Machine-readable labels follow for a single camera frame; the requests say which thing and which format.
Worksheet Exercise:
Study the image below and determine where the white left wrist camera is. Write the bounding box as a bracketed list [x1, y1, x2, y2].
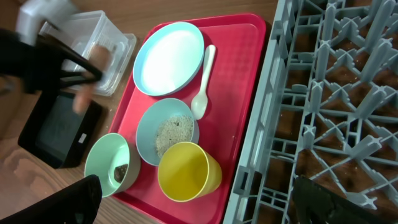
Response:
[16, 0, 78, 45]

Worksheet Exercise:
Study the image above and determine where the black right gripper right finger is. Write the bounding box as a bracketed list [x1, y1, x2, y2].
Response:
[292, 176, 389, 224]

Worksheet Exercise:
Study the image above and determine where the white plastic spoon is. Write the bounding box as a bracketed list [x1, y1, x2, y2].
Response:
[191, 45, 216, 120]

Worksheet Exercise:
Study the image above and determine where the clear plastic bin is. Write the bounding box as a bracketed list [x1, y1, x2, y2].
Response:
[40, 11, 137, 96]

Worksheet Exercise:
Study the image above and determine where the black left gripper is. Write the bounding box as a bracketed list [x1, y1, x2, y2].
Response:
[1, 29, 103, 93]

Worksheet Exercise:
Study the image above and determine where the red plastic tray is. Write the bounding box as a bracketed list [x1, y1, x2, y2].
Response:
[116, 13, 266, 223]

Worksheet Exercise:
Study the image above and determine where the yellow plastic cup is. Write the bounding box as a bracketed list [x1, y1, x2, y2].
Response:
[157, 142, 223, 202]

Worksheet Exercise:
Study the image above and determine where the light blue rice bowl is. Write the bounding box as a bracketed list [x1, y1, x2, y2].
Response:
[136, 98, 200, 166]

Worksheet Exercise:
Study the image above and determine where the grey dishwasher rack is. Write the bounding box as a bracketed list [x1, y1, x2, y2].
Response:
[223, 0, 397, 223]

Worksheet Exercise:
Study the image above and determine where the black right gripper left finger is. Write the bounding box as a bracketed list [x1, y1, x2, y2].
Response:
[1, 174, 102, 224]

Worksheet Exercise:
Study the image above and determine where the black waste tray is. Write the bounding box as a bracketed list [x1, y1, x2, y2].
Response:
[18, 91, 103, 169]

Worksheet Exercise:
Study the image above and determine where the light blue plate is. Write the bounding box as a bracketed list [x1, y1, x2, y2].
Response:
[132, 22, 205, 96]

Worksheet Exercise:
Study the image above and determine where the mint green bowl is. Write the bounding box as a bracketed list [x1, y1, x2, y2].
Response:
[84, 133, 141, 198]

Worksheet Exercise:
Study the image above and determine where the brown food scrap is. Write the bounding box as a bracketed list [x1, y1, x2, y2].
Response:
[114, 164, 128, 183]

